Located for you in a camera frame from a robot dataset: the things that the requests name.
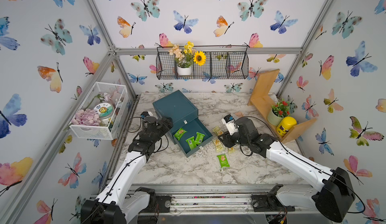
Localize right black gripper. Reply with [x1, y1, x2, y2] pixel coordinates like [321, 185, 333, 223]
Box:
[216, 129, 250, 149]

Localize yellow cookie packet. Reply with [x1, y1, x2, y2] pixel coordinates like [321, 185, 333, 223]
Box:
[214, 139, 224, 152]
[228, 147, 236, 154]
[212, 126, 224, 136]

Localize green cookie packet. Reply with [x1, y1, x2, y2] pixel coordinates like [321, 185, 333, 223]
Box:
[217, 154, 230, 169]
[186, 136, 197, 150]
[174, 128, 187, 141]
[195, 132, 205, 145]

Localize teal drawer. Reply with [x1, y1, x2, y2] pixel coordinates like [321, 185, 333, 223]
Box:
[171, 118, 213, 158]

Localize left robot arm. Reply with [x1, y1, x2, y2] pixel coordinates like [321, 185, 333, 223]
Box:
[80, 116, 173, 224]

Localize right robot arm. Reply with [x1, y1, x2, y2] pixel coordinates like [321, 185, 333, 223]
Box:
[218, 115, 356, 223]

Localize teal drawer cabinet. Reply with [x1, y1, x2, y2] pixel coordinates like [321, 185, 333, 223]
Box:
[152, 90, 200, 145]

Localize wooden zigzag shelf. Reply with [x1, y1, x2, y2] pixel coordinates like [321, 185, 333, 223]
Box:
[247, 69, 317, 144]

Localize yellow canister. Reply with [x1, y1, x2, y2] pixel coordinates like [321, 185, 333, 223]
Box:
[276, 116, 298, 136]

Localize green pot red flowers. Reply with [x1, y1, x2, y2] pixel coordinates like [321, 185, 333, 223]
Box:
[267, 100, 290, 126]

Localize round green tin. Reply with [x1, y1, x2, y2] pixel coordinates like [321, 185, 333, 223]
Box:
[93, 102, 114, 119]

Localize pink artificial flowers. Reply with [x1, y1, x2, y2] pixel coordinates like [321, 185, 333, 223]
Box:
[71, 108, 101, 126]

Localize white pot with flowers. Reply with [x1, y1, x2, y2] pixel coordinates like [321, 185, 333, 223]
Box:
[168, 41, 207, 76]

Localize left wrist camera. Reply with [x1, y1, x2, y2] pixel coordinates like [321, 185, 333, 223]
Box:
[140, 111, 153, 119]

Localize white wire wall basket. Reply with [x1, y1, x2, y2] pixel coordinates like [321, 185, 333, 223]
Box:
[69, 82, 128, 140]

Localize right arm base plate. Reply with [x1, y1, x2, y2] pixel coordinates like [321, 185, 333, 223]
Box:
[251, 184, 295, 212]

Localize black wire wall basket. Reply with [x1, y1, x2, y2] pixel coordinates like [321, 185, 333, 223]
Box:
[155, 45, 250, 80]

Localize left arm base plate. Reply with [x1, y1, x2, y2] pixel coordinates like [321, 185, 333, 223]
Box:
[142, 195, 171, 214]

